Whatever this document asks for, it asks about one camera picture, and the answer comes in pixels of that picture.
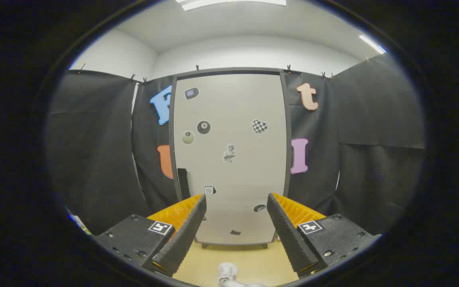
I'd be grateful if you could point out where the beige shoe cabinet door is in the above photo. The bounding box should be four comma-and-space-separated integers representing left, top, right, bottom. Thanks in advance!
173, 73, 288, 244

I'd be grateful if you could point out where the black door handle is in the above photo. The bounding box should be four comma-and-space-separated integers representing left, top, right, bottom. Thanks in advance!
177, 168, 191, 200

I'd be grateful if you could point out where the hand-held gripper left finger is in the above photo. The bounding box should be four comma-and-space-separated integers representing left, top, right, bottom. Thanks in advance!
93, 194, 207, 277

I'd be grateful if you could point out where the white side table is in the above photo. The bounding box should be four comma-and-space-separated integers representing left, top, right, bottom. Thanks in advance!
67, 206, 92, 236

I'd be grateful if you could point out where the grey shoe cabinet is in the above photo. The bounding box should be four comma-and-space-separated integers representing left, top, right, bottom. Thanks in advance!
169, 67, 292, 249

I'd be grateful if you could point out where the white canvas shoe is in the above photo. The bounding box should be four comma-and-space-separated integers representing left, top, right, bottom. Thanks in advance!
218, 262, 239, 286

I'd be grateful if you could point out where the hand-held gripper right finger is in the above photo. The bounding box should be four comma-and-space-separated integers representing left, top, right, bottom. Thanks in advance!
267, 193, 383, 278

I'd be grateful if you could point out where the small ceiling light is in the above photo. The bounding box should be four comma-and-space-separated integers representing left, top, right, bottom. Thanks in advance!
359, 34, 387, 55

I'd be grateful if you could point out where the black backdrop cloth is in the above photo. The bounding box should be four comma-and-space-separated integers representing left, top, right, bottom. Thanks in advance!
46, 54, 426, 236

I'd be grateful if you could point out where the row of black cloth clips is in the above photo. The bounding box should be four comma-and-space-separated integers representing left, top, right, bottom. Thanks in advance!
79, 55, 370, 85

